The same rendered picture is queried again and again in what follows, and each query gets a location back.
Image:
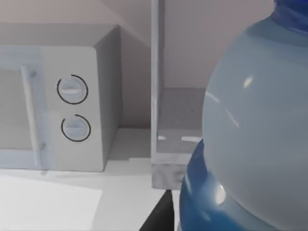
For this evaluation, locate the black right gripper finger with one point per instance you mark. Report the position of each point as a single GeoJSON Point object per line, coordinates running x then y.
{"type": "Point", "coordinates": [163, 211]}

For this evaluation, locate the pale blue water bottle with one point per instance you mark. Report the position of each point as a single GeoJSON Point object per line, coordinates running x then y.
{"type": "Point", "coordinates": [252, 134]}

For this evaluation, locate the grey cabinet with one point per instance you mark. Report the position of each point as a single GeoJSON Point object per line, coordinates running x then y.
{"type": "Point", "coordinates": [168, 144]}

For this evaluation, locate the round microwave knob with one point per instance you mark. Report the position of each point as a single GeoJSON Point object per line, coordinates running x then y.
{"type": "Point", "coordinates": [76, 127]}
{"type": "Point", "coordinates": [72, 89]}

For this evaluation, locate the pale microwave oven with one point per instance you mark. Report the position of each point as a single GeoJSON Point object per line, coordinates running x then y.
{"type": "Point", "coordinates": [79, 108]}

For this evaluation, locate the microwave oven door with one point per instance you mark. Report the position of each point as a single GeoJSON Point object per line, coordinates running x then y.
{"type": "Point", "coordinates": [16, 108]}

